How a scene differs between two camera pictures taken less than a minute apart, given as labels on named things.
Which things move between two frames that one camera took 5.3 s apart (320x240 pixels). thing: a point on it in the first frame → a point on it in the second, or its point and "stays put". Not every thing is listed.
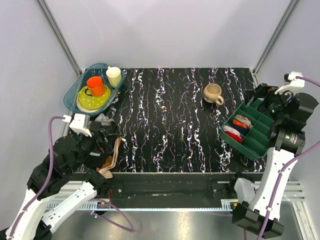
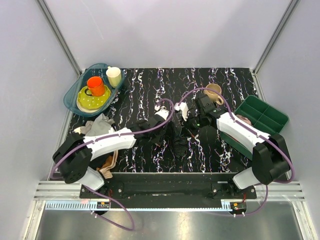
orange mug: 95,86 stays put
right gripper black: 267,92 → 187,125
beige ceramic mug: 212,94 stays put
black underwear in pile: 96,162 stays put
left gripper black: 107,145 → 157,140
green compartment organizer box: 249,131 stays put
